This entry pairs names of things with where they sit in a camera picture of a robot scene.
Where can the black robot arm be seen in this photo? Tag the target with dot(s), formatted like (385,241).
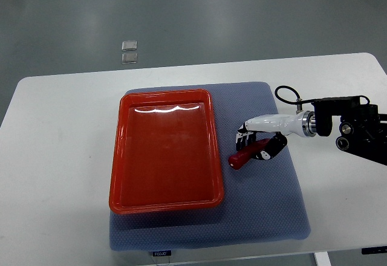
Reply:
(362,127)

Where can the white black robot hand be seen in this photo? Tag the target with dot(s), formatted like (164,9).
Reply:
(282,125)

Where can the red plastic tray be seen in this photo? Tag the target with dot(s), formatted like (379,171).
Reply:
(166,153)

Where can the blue-grey foam mat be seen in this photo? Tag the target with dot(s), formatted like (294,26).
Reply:
(263,201)

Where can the upper metal floor plate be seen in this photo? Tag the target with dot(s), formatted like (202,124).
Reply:
(129,45)

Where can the lower metal floor plate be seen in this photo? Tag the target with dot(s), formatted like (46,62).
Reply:
(128,58)

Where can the metal floor plate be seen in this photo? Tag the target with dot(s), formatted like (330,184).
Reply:
(128,58)
(129,45)

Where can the red chili pepper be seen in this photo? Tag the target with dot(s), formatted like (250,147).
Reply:
(245,155)

